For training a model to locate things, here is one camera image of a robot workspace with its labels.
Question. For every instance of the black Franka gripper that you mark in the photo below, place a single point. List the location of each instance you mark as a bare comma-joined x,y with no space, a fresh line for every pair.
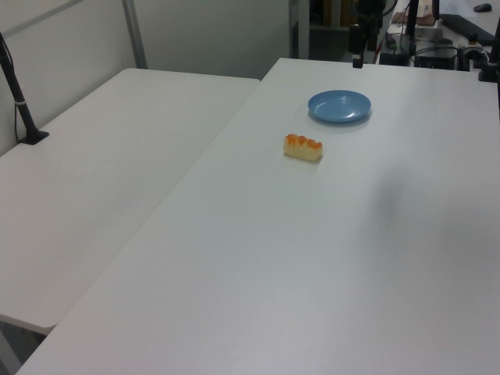
371,5

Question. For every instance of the blue round plate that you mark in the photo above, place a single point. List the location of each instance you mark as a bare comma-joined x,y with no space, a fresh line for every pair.
339,106

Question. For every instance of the orange glazed bread loaf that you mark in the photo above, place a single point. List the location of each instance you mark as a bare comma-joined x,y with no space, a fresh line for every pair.
303,146

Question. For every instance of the black upright pole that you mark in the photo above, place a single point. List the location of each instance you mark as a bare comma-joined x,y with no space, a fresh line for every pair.
411,23

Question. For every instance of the black electronics box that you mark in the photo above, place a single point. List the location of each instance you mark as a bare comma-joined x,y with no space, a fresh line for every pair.
435,58

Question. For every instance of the black keyboard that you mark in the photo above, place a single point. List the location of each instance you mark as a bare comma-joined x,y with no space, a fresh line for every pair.
465,27

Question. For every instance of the black computer mouse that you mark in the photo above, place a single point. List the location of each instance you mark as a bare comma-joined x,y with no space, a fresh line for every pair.
483,7

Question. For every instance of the black table clamp mount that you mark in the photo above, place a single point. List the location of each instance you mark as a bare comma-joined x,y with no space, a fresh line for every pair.
488,68

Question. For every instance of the grey metal partition post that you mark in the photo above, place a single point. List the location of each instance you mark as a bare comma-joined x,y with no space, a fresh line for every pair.
134,33

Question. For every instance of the black camera stand pole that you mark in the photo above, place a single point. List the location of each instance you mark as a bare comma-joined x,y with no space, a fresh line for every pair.
15,90

